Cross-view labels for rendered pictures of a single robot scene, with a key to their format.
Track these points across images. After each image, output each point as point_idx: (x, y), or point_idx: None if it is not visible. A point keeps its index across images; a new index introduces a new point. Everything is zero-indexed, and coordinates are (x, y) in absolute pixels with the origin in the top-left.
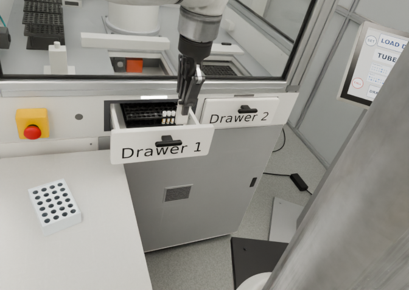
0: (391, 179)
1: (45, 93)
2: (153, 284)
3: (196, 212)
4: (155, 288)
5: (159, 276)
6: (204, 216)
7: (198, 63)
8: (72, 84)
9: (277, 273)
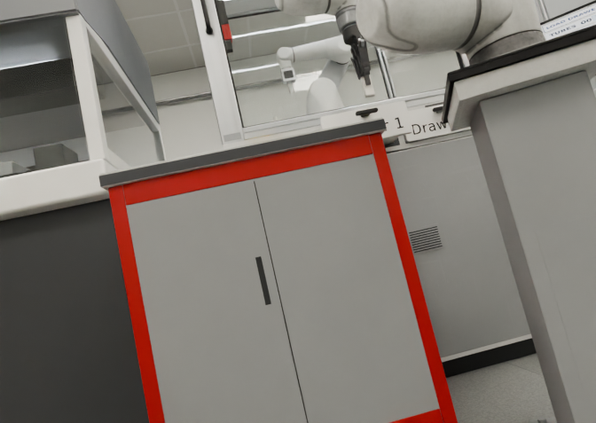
0: None
1: (271, 131)
2: (453, 393)
3: (467, 276)
4: (458, 395)
5: (461, 387)
6: (483, 284)
7: (358, 36)
8: (288, 121)
9: None
